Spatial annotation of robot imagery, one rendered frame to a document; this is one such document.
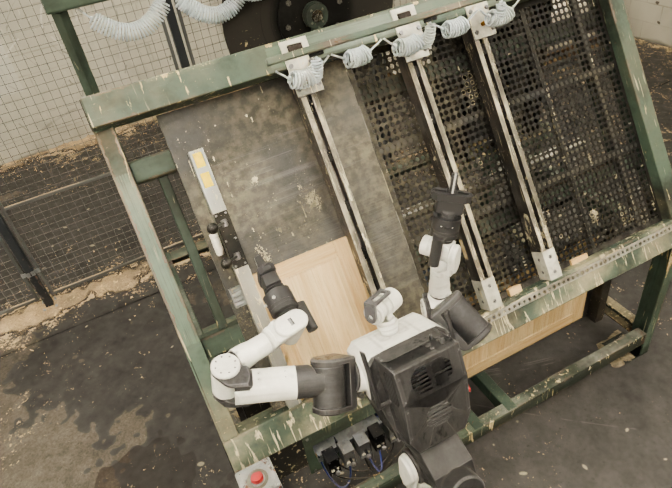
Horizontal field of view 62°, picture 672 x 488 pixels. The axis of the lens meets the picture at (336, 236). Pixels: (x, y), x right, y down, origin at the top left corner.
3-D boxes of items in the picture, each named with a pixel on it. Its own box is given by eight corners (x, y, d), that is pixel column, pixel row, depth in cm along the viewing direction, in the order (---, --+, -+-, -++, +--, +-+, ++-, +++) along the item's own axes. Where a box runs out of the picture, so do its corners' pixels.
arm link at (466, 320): (480, 322, 176) (491, 322, 163) (459, 342, 175) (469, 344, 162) (454, 294, 178) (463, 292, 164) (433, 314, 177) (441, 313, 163)
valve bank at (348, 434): (327, 506, 203) (318, 470, 188) (311, 473, 213) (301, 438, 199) (442, 441, 217) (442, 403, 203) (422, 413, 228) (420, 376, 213)
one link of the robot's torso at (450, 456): (492, 500, 157) (478, 449, 152) (454, 524, 153) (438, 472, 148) (439, 449, 182) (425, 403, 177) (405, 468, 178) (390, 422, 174)
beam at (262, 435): (230, 462, 202) (234, 475, 191) (217, 432, 200) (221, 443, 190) (670, 238, 265) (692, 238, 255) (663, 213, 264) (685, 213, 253)
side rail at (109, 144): (218, 432, 200) (222, 443, 190) (96, 137, 187) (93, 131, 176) (234, 424, 202) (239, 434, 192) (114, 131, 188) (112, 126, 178)
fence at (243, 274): (286, 405, 202) (289, 408, 198) (187, 153, 190) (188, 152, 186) (299, 399, 203) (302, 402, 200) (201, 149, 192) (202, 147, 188)
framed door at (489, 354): (437, 389, 274) (440, 392, 272) (435, 310, 240) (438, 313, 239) (578, 314, 300) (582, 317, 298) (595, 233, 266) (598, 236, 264)
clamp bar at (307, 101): (383, 356, 213) (411, 372, 190) (271, 52, 198) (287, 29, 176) (405, 345, 216) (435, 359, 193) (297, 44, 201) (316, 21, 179)
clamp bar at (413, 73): (476, 310, 226) (513, 319, 203) (378, 21, 211) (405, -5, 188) (496, 300, 229) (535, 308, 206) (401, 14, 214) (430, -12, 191)
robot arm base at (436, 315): (485, 327, 174) (498, 326, 163) (456, 356, 172) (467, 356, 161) (451, 291, 176) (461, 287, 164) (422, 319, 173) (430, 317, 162)
